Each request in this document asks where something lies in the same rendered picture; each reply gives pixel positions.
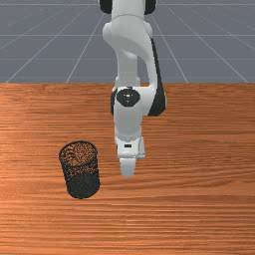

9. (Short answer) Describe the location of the dark mesh basket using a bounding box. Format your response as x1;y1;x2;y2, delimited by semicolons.
58;139;102;200

